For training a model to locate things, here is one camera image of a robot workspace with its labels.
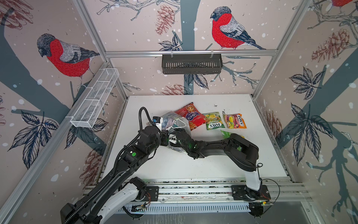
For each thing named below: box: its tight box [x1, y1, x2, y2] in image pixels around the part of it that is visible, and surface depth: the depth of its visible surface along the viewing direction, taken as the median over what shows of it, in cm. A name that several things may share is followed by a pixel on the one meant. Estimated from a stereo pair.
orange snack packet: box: [224, 113, 248, 129], surface depth 103 cm
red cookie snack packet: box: [174, 102, 207, 132], surface depth 103 cm
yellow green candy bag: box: [202, 111, 226, 131], surface depth 103 cm
